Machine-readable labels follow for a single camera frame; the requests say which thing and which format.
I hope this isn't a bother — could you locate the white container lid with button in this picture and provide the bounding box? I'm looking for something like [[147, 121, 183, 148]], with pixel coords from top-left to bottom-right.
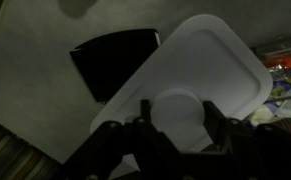
[[89, 13, 274, 168]]

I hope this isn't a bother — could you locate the clear container with snacks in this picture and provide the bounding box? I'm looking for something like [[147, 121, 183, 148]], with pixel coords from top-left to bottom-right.
[[244, 33, 291, 134]]

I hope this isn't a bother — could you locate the black tablet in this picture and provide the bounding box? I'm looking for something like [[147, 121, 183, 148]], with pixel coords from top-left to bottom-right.
[[69, 28, 162, 105]]

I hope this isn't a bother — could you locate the striped armchair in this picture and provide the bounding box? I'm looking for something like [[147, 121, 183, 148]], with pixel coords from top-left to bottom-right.
[[0, 114, 65, 180]]

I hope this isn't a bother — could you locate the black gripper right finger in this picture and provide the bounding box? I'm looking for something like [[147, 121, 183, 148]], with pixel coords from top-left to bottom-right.
[[201, 100, 286, 161]]

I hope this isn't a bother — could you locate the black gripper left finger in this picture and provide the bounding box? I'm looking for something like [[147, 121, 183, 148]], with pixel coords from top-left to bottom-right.
[[60, 99, 183, 180]]

